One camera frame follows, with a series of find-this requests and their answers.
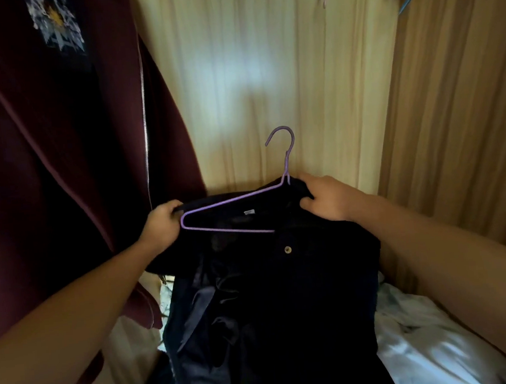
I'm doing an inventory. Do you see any person's left hand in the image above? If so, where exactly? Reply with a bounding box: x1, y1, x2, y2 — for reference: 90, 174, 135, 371
136, 198, 188, 257

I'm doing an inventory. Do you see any person's right hand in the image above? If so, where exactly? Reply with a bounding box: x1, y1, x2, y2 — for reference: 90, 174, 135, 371
296, 167, 369, 227

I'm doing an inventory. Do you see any purple wire hanger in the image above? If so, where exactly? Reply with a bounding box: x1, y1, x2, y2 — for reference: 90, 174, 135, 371
173, 125, 303, 241

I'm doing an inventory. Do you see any dark navy jacket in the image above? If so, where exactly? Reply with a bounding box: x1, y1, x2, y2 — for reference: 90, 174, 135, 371
117, 168, 400, 384

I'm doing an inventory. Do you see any maroon zip jacket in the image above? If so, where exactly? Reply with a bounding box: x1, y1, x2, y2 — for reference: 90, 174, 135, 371
0, 0, 222, 384

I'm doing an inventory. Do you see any wooden wardrobe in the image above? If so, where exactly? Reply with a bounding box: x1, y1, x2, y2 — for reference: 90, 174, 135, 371
19, 0, 506, 384

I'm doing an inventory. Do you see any black graphic t-shirt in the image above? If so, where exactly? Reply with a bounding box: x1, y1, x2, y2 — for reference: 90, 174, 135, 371
24, 0, 94, 77

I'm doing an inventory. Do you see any person's left forearm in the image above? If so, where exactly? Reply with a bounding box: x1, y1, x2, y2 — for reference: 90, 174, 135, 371
0, 239, 168, 384

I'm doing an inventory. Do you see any person's right forearm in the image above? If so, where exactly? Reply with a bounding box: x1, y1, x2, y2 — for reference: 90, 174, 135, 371
349, 185, 506, 384

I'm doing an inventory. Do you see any white cloth bundle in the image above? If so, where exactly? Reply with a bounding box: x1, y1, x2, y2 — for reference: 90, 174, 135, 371
369, 261, 506, 384

